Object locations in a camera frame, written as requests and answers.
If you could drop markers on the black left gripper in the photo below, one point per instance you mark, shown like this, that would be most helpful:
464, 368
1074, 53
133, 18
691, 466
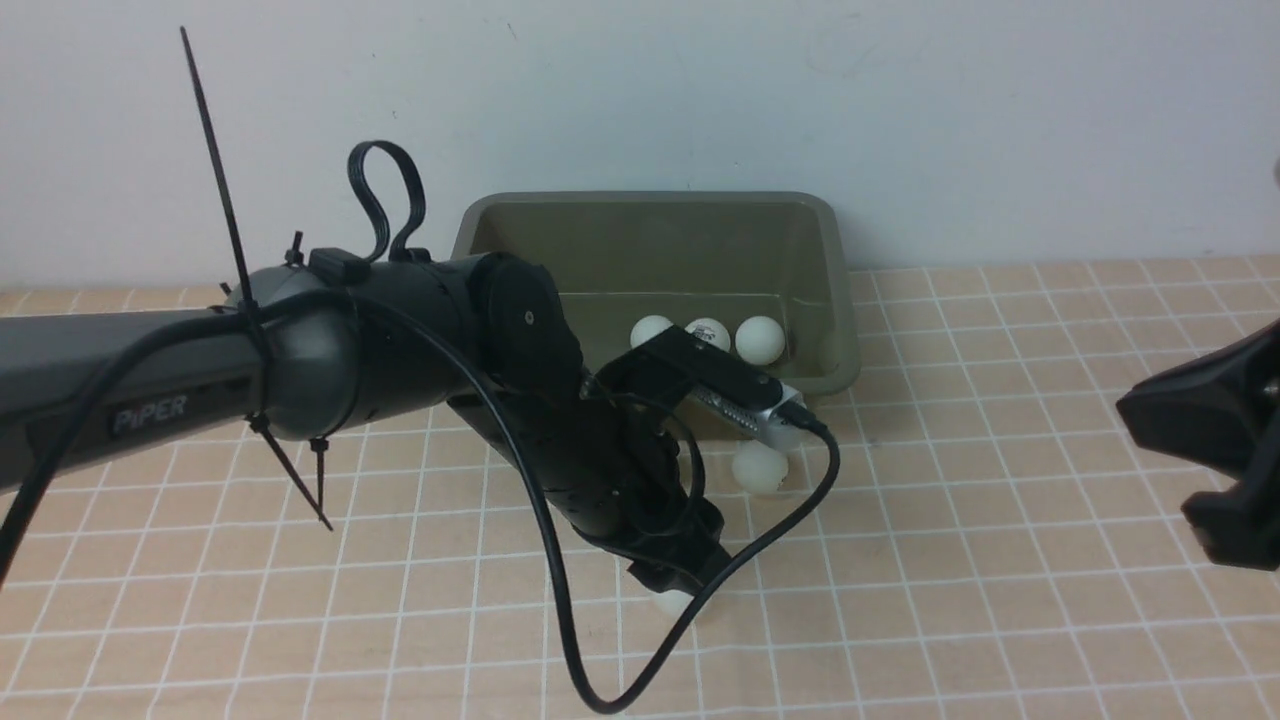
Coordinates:
616, 478

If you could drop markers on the peach grid tablecloth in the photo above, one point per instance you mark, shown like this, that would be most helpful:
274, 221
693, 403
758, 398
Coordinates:
994, 548

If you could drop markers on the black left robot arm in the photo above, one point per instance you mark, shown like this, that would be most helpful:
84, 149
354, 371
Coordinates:
486, 336

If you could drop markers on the white ball front marked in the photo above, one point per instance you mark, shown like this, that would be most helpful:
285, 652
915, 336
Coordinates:
672, 603

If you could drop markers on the green plastic bin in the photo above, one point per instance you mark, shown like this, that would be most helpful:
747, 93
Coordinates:
618, 256

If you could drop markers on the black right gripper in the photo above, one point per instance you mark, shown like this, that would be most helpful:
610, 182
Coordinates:
1220, 411

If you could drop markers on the white ball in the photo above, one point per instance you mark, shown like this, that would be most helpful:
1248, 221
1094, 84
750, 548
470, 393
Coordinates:
710, 331
759, 469
760, 340
648, 328

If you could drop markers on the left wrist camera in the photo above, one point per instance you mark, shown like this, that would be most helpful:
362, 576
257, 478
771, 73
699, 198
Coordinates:
675, 365

